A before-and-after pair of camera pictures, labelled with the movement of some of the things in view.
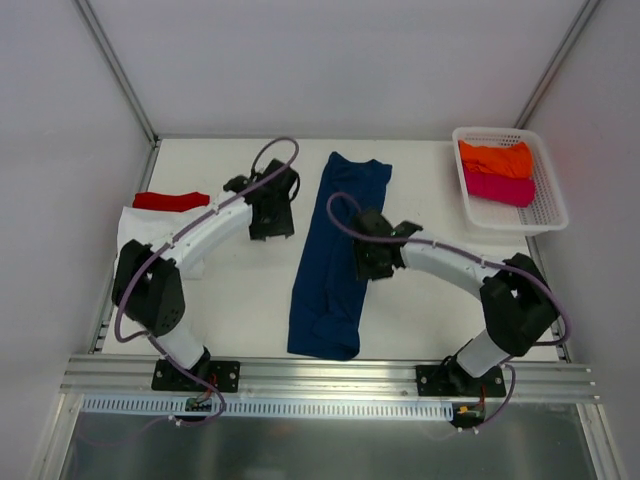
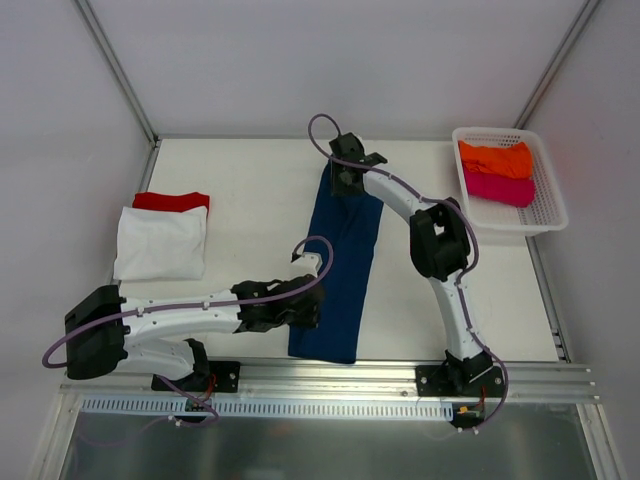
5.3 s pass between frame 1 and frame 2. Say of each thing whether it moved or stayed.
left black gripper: moved
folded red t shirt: stayed
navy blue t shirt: stayed
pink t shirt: stayed
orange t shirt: stayed
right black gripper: moved
